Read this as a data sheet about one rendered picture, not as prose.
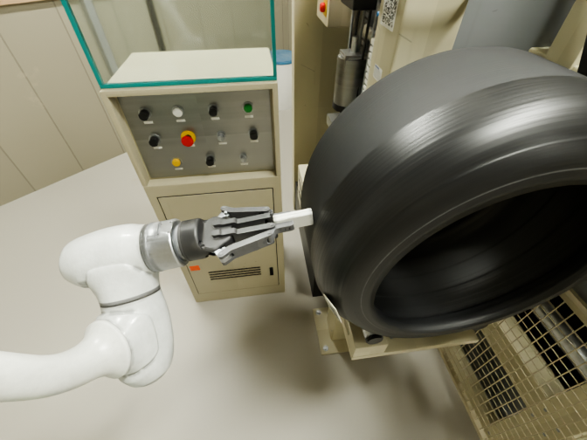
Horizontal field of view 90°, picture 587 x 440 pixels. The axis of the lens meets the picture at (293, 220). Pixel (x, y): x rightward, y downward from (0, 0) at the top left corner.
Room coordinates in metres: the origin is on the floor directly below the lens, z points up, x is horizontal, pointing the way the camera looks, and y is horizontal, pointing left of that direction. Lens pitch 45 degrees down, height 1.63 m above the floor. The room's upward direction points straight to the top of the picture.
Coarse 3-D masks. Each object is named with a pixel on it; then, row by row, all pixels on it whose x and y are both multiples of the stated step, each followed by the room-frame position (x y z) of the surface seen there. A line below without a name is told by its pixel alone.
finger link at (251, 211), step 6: (222, 210) 0.41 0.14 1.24; (228, 210) 0.41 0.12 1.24; (234, 210) 0.41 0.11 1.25; (240, 210) 0.40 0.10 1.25; (246, 210) 0.40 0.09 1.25; (252, 210) 0.40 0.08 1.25; (258, 210) 0.40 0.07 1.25; (264, 210) 0.40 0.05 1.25; (234, 216) 0.40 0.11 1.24; (240, 216) 0.40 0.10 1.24; (246, 216) 0.40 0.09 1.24
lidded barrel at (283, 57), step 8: (280, 56) 3.71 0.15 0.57; (288, 56) 3.71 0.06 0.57; (280, 64) 3.51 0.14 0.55; (288, 64) 3.54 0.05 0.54; (280, 72) 3.52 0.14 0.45; (288, 72) 3.54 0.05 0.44; (280, 80) 3.53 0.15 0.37; (288, 80) 3.55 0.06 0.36; (280, 88) 3.53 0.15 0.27; (288, 88) 3.56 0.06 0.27; (280, 96) 3.54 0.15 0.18; (288, 96) 3.56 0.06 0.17; (280, 104) 3.55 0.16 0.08; (288, 104) 3.57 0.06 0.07
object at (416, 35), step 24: (408, 0) 0.68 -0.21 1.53; (432, 0) 0.68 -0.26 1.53; (456, 0) 0.69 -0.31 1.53; (408, 24) 0.68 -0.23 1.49; (432, 24) 0.68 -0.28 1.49; (456, 24) 0.69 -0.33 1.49; (384, 48) 0.73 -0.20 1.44; (408, 48) 0.68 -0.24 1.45; (432, 48) 0.69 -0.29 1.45; (384, 72) 0.70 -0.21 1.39; (336, 336) 0.68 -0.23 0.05
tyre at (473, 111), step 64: (448, 64) 0.48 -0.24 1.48; (512, 64) 0.45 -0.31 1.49; (384, 128) 0.40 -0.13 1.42; (448, 128) 0.34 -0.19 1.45; (512, 128) 0.32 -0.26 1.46; (576, 128) 0.31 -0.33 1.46; (320, 192) 0.40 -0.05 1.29; (384, 192) 0.30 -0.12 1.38; (448, 192) 0.28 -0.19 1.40; (512, 192) 0.28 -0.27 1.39; (576, 192) 0.48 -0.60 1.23; (320, 256) 0.31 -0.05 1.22; (384, 256) 0.27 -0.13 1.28; (448, 256) 0.53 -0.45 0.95; (512, 256) 0.46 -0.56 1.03; (576, 256) 0.39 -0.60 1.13; (384, 320) 0.28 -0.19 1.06; (448, 320) 0.31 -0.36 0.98
